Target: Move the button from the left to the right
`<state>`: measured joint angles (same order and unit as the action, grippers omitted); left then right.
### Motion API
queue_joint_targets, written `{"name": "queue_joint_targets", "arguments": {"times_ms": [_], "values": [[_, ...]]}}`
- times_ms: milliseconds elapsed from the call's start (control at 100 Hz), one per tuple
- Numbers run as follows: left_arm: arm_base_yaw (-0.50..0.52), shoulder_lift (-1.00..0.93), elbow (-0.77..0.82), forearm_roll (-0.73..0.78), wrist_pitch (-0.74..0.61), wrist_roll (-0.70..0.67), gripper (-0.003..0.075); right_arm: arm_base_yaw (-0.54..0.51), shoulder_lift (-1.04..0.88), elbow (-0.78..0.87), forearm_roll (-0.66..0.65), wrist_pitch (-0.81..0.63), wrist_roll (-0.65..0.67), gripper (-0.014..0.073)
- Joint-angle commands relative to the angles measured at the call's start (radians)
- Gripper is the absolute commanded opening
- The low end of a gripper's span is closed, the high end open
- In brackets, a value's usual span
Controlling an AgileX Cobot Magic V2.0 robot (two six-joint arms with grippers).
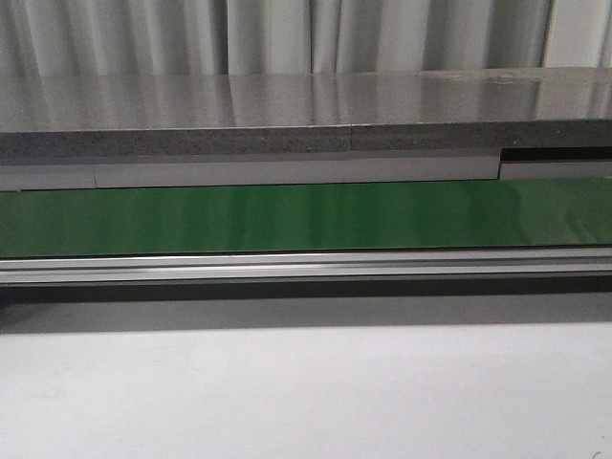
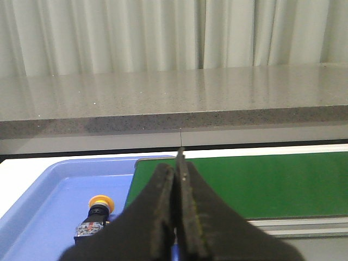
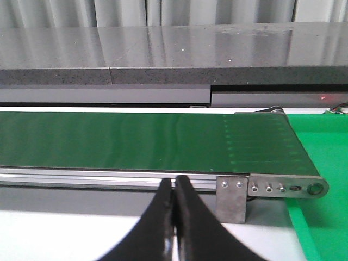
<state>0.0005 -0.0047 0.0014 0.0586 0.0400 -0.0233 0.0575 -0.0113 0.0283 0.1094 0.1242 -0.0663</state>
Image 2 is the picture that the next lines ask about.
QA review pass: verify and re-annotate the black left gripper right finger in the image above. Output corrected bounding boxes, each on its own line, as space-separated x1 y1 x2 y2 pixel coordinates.
173 148 304 260

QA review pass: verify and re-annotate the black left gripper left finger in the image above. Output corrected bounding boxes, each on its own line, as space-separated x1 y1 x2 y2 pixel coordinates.
60 163 175 260

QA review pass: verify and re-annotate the yellow push button switch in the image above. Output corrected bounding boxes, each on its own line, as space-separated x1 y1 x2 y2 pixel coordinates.
74 195 115 244

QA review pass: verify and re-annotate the blue plastic tray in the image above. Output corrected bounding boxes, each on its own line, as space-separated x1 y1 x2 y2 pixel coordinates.
1 156 172 260

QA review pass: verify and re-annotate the green conveyor belt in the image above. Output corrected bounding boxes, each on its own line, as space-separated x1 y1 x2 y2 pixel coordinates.
124 151 348 220

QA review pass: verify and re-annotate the grey stone counter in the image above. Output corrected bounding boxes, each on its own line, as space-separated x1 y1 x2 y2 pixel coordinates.
1 63 347 155

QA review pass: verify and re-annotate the white pleated curtain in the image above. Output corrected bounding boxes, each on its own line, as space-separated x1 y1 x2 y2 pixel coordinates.
1 1 347 78

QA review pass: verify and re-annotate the aluminium conveyor frame rail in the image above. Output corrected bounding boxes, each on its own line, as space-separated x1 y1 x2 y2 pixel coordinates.
248 216 347 239

